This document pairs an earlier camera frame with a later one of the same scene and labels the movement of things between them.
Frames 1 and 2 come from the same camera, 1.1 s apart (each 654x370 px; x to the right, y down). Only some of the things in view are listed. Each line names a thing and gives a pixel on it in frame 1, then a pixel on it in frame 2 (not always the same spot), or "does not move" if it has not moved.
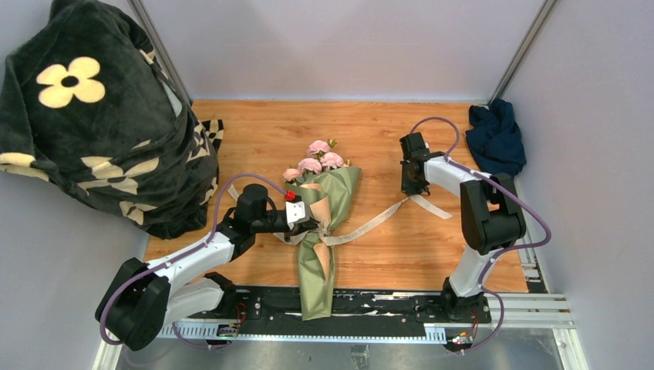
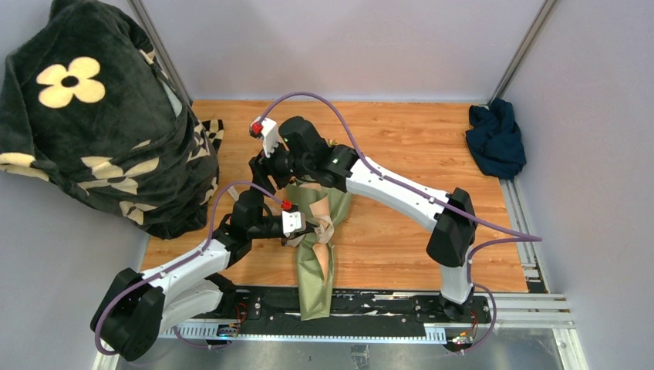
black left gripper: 311,224 does not move
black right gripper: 409,188 -> 261,167
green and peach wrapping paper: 325,195 does not move
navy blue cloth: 494,140 does not move
